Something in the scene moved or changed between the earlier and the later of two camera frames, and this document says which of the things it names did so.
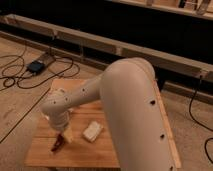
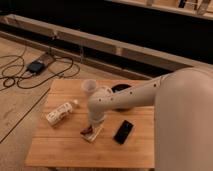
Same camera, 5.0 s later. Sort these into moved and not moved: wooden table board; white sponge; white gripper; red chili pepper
Moved: white gripper; red chili pepper
Not moved: white sponge; wooden table board
